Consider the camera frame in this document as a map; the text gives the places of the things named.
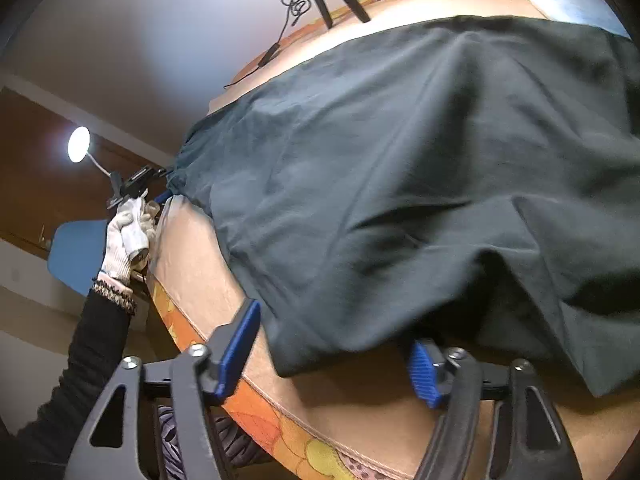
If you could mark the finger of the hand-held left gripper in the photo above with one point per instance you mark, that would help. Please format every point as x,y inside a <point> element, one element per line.
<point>161,199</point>

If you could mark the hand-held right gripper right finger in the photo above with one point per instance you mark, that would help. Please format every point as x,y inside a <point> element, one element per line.
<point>422,375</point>

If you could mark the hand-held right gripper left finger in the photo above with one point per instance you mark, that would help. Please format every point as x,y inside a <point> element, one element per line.
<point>240,350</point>

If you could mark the black pants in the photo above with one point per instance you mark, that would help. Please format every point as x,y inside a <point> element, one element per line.
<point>400,160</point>

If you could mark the person's left forearm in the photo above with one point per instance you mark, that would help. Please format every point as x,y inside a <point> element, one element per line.
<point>90,350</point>

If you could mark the person's left hand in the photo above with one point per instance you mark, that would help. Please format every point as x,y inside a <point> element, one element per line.
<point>120,240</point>

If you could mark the small round lamp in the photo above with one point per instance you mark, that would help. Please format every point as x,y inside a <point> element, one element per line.
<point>79,145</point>

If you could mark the tan blanket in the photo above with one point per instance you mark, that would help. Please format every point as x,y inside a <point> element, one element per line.
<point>200,270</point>

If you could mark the person's striped clothing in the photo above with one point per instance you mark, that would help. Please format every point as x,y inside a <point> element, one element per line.
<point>240,445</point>

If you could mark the blue chair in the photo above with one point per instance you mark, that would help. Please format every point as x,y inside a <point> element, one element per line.
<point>75,255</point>

